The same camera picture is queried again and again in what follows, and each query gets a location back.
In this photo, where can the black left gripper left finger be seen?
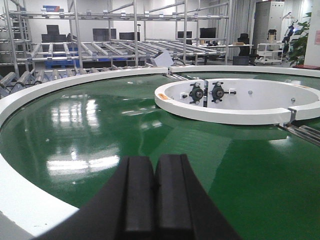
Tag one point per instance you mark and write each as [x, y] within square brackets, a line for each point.
[123, 209]

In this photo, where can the metal roller rack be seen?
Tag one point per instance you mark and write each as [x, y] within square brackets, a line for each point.
[43, 41]

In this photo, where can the round green conveyor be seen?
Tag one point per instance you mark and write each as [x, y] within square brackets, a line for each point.
[60, 141]

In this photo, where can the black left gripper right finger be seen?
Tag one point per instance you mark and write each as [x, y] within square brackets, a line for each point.
[184, 211]

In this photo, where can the white control box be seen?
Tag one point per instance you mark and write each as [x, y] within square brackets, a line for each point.
[162, 59]

